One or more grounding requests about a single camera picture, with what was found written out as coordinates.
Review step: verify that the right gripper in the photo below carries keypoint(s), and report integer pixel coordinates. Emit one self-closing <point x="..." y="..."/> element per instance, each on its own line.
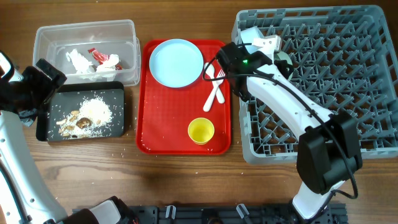
<point x="283" y="66"/>

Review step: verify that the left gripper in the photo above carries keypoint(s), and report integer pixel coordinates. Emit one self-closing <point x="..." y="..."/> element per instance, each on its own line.
<point x="48" y="88"/>

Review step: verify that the mint green bowl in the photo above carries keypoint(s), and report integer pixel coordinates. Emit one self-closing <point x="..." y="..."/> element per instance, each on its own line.
<point x="282" y="55"/>

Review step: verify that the white tissue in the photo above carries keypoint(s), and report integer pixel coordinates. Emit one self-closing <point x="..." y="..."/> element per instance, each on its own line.
<point x="109" y="66"/>
<point x="81" y="63"/>

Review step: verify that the rice and nut leftovers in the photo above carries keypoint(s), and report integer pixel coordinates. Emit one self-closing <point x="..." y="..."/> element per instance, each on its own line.
<point x="87" y="121"/>

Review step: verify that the light blue plate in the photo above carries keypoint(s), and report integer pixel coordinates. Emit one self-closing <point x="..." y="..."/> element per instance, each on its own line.
<point x="176" y="63"/>

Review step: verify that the light blue small bowl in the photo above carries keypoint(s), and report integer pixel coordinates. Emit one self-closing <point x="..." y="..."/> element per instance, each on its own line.
<point x="247" y="37"/>

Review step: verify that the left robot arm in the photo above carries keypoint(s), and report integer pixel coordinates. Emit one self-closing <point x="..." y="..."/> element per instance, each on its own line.
<point x="25" y="197"/>

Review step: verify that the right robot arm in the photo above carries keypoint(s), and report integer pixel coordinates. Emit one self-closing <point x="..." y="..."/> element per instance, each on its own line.
<point x="328" y="144"/>

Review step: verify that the grey dishwasher rack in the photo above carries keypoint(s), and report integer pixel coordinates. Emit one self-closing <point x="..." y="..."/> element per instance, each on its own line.
<point x="344" y="60"/>

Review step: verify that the black rectangular tray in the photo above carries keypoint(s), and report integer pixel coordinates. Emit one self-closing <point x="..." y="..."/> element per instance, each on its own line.
<point x="70" y="95"/>

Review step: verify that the white plastic fork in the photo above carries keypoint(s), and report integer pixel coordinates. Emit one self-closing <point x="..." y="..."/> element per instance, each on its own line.
<point x="215" y="90"/>

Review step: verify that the white plastic spoon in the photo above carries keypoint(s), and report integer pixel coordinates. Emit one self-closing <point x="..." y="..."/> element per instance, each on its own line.
<point x="210" y="71"/>

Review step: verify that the clear plastic bin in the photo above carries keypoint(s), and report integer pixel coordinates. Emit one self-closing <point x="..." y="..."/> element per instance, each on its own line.
<point x="53" y="43"/>

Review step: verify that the yellow cup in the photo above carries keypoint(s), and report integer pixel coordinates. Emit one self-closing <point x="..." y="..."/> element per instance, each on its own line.
<point x="201" y="131"/>

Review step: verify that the red serving tray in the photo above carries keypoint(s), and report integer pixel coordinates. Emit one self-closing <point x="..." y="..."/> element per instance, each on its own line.
<point x="164" y="113"/>

